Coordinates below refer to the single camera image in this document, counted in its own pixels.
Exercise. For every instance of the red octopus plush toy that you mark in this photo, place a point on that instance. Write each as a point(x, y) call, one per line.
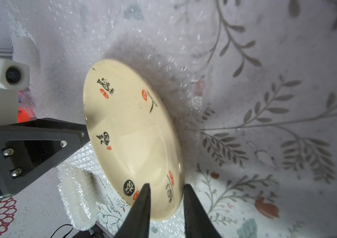
point(26, 107)

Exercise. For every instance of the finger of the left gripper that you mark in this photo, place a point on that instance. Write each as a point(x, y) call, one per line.
point(29, 150)

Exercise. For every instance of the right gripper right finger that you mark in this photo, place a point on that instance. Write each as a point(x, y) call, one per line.
point(197, 222)

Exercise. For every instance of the cream dinner plate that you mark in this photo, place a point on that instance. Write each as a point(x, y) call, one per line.
point(133, 136)

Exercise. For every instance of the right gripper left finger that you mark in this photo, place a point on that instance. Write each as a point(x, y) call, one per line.
point(137, 222)

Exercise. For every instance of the bubble plate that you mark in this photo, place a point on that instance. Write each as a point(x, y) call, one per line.
point(76, 187)

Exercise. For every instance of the bubble wrap sheet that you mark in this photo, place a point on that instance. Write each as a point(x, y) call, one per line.
point(161, 40)

